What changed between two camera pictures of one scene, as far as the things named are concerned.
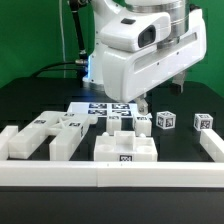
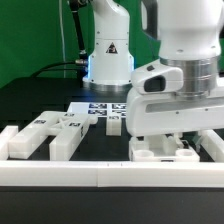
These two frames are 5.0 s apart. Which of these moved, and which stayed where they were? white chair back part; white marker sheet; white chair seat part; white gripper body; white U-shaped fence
Moved: white gripper body; white chair seat part
Stayed: white marker sheet; white chair back part; white U-shaped fence
